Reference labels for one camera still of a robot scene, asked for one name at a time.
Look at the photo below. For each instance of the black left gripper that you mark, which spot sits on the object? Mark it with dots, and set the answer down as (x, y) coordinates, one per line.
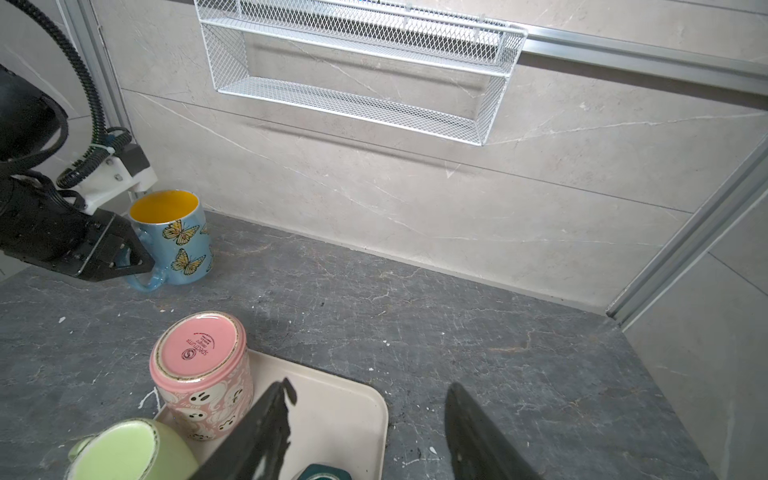
(55, 236)

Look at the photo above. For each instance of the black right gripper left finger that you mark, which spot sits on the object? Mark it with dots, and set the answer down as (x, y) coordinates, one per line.
(257, 447)

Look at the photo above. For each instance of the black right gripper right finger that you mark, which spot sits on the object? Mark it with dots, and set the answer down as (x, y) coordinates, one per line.
(478, 449)

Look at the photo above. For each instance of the dark green mug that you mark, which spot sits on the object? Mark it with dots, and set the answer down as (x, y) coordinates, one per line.
(323, 472)

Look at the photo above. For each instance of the pink ghost pattern mug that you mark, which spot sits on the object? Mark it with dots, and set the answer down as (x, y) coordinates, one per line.
(201, 368)

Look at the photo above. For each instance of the blue butterfly mug yellow inside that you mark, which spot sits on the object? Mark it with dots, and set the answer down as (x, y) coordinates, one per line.
(172, 227)

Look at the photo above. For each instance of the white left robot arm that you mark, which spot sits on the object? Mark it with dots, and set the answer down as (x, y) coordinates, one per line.
(33, 128)

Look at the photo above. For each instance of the light green mug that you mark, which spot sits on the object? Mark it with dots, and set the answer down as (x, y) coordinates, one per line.
(132, 449)

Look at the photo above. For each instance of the beige plastic tray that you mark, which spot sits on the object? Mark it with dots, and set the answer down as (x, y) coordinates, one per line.
(335, 422)

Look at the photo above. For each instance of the white wire mesh basket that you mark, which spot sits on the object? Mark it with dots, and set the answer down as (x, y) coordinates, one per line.
(395, 64)

